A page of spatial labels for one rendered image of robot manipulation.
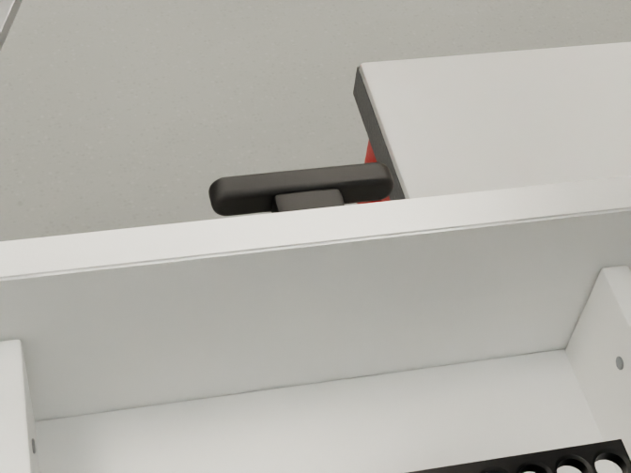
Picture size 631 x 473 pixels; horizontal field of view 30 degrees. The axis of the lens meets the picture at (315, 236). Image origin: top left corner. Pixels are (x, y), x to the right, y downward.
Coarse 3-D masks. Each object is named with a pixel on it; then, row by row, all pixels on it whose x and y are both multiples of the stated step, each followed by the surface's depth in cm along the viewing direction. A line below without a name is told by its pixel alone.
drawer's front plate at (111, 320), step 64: (512, 192) 45; (576, 192) 45; (0, 256) 41; (64, 256) 41; (128, 256) 41; (192, 256) 42; (256, 256) 42; (320, 256) 43; (384, 256) 44; (448, 256) 45; (512, 256) 46; (576, 256) 47; (0, 320) 42; (64, 320) 42; (128, 320) 43; (192, 320) 44; (256, 320) 45; (320, 320) 46; (384, 320) 47; (448, 320) 48; (512, 320) 49; (576, 320) 50; (64, 384) 46; (128, 384) 46; (192, 384) 48; (256, 384) 49
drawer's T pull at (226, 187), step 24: (312, 168) 47; (336, 168) 47; (360, 168) 47; (384, 168) 47; (216, 192) 46; (240, 192) 46; (264, 192) 46; (288, 192) 46; (312, 192) 46; (336, 192) 46; (360, 192) 47; (384, 192) 48
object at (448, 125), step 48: (576, 48) 78; (624, 48) 78; (384, 96) 73; (432, 96) 73; (480, 96) 74; (528, 96) 74; (576, 96) 74; (624, 96) 75; (384, 144) 71; (432, 144) 70; (480, 144) 71; (528, 144) 71; (576, 144) 72; (624, 144) 72; (432, 192) 68
